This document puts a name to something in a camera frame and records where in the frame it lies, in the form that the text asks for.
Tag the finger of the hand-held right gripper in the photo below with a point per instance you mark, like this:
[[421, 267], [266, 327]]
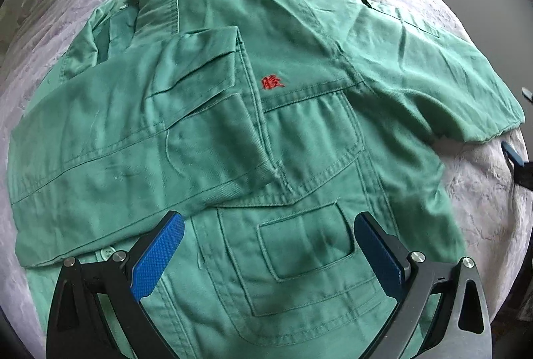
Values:
[[511, 153], [527, 94]]

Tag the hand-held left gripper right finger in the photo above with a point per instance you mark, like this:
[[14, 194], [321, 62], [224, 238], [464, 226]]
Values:
[[381, 255]]

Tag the green work jacket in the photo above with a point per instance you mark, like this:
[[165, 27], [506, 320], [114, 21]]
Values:
[[291, 126]]

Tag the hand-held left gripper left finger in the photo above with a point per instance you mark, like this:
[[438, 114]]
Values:
[[158, 255]]

